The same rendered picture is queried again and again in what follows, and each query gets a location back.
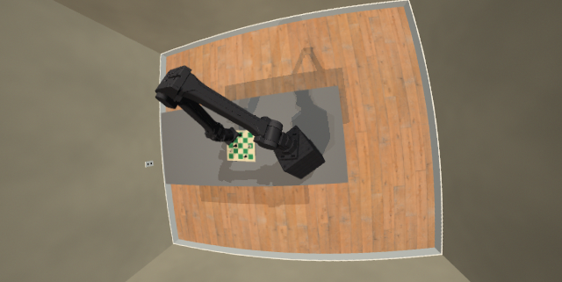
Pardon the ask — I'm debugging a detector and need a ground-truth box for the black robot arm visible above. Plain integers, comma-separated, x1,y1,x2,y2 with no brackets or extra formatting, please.
155,66,299,160

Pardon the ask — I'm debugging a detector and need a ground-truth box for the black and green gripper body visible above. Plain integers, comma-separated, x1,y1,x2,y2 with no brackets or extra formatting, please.
226,127,239,145

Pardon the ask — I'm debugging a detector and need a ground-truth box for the green and cream chessboard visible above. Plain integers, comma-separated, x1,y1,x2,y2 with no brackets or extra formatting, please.
227,130,256,162

